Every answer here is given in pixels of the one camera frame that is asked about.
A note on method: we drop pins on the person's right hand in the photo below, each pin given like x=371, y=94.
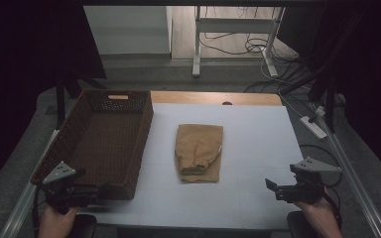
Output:
x=317, y=211

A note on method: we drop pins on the white power strip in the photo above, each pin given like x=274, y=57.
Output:
x=313, y=127

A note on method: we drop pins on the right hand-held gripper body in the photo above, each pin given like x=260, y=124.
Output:
x=306, y=186

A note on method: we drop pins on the aluminium rail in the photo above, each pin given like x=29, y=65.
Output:
x=23, y=205
x=354, y=178

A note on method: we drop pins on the black tripod stand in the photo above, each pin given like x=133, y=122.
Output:
x=60, y=102

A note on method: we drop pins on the black armrest pad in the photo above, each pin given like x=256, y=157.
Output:
x=84, y=226
x=296, y=226

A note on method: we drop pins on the dark curtain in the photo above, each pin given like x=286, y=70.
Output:
x=377, y=82
x=29, y=49

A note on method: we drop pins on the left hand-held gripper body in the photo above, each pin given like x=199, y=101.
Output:
x=66, y=195

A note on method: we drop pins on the white table mat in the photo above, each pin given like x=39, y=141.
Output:
x=254, y=145

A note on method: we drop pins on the white desk frame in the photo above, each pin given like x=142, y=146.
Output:
x=233, y=24

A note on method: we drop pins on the person's left hand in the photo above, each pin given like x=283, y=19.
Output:
x=57, y=223

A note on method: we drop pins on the black metal stand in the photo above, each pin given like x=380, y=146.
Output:
x=327, y=95

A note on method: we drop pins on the brown woven basket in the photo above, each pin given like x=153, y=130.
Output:
x=105, y=145

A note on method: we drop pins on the tan pants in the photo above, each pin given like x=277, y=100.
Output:
x=198, y=150

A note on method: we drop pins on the white cabinet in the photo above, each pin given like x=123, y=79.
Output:
x=129, y=29

